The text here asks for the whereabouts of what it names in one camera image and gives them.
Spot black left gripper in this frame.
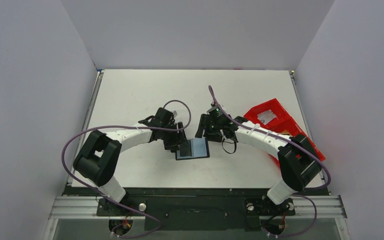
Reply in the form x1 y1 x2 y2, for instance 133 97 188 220
160 122 189 151

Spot black leather card holder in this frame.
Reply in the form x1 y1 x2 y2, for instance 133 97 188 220
175 138 210 161

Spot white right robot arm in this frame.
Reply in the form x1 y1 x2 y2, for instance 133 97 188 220
195 105 322 214

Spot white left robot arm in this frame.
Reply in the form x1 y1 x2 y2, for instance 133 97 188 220
73 107 187 215

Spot silver card in bin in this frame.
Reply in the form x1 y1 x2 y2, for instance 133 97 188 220
257 109 277 125

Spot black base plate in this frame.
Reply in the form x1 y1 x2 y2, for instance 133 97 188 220
51 188 328 236

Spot aluminium frame rail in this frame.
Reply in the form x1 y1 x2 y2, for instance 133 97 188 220
47 195 348 220

